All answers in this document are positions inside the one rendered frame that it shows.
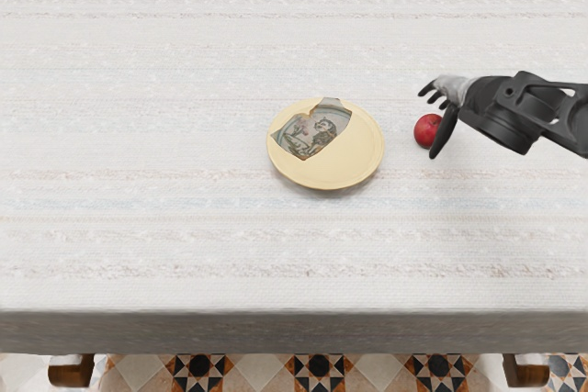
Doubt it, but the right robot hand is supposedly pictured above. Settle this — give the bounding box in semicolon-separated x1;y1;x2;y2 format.
417;73;479;160

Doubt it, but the yellow plate with printed pattern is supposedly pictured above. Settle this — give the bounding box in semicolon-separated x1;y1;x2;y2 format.
266;96;385;192

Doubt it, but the red apple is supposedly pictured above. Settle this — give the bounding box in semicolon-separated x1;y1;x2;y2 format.
413;113;443;149

